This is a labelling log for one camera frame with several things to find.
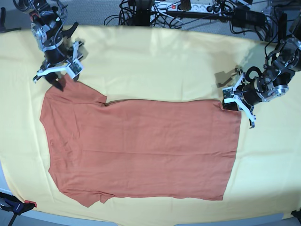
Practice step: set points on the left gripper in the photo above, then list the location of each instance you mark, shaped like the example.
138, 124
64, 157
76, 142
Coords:
250, 95

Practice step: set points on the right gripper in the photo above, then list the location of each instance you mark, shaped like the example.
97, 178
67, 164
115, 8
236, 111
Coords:
55, 56

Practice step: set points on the orange T-shirt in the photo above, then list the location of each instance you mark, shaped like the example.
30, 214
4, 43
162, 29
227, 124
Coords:
137, 148

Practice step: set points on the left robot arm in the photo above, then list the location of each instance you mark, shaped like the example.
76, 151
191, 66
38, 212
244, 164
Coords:
280, 66

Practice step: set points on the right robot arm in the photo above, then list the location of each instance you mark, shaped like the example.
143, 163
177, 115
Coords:
47, 28

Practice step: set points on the yellow table cloth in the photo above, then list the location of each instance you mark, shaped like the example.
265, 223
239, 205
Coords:
162, 64

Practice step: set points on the black power adapter box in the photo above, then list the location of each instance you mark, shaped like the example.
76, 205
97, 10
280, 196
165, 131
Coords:
248, 17

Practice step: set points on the black upright stand right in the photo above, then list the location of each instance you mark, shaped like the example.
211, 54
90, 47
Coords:
282, 27

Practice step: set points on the white power strip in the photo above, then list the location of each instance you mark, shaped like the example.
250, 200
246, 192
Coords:
175, 8

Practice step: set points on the black clamp right corner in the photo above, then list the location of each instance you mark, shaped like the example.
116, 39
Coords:
297, 214

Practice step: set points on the blue black bar clamp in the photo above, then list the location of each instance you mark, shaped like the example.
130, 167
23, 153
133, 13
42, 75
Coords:
10, 203

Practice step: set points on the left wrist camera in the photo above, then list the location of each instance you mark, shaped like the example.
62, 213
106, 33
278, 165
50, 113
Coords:
231, 94

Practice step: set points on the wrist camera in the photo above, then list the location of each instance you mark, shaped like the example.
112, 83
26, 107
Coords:
74, 66
231, 94

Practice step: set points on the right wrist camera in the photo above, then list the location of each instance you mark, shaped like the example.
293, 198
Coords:
74, 66

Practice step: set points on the black clamp handle top left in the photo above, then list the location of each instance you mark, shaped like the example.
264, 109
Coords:
3, 29

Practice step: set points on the black central post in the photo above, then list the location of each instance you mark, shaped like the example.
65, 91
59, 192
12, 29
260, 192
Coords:
143, 13

